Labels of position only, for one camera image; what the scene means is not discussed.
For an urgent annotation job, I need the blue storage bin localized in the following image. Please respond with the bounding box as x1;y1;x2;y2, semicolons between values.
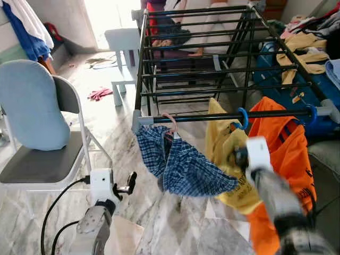
252;41;340;139

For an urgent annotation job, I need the long black left arm cable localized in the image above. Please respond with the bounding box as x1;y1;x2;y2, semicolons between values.
40;176;91;255

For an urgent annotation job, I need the tan flat floor item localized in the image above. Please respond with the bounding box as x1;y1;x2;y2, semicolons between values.
85;53;118;70

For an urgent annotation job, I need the black clothes drying rack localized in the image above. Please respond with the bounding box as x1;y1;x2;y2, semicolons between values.
132;3;340;133

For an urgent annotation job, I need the pink hanger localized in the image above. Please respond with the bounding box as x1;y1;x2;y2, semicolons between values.
161;113;179;140

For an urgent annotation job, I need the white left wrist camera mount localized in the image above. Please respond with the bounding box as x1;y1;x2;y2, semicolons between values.
89;168;114;203

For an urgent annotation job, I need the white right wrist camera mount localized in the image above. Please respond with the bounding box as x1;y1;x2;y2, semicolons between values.
245;137;274;173

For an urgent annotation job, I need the light blue towel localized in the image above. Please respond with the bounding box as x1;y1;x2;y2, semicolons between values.
324;58;340;90

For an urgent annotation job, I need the blue seat cushion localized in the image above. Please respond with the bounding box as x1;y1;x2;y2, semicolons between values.
0;59;71;152

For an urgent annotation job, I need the yellow garment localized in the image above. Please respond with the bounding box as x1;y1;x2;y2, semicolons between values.
205;98;264;216

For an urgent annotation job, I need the hanging white garment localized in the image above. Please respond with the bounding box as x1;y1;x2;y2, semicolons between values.
0;0;55;51

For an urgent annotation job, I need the red cloth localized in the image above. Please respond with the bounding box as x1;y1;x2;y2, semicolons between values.
88;87;113;101

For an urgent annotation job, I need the grey sofa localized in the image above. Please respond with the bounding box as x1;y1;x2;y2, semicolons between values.
307;139;340;255

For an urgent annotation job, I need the tan garment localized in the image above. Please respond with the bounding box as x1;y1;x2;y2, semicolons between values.
276;32;330;86

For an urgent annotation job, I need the red bag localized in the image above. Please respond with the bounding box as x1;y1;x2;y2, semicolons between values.
44;22;63;51

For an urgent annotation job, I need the white plastic stool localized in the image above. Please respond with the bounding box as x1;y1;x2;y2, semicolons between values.
104;28;141;107

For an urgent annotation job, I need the dark grey folding chair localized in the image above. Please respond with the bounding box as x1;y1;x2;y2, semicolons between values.
0;74;113;192

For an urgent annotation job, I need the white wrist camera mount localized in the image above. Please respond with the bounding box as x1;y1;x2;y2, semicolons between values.
89;168;114;203
245;137;274;173

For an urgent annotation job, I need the hanging blue garment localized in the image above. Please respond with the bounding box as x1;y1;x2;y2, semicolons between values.
3;3;51;62

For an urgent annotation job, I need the orange garment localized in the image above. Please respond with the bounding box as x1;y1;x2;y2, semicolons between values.
245;97;318;255

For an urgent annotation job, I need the blue plaid garment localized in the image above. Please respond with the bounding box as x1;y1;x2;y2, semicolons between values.
135;125;240;198

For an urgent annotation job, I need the short black left arm cable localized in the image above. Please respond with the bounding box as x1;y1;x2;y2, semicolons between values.
50;220;81;255

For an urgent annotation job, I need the blue plastic hanger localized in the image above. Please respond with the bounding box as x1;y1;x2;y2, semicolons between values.
304;104;318;128
236;107;250;131

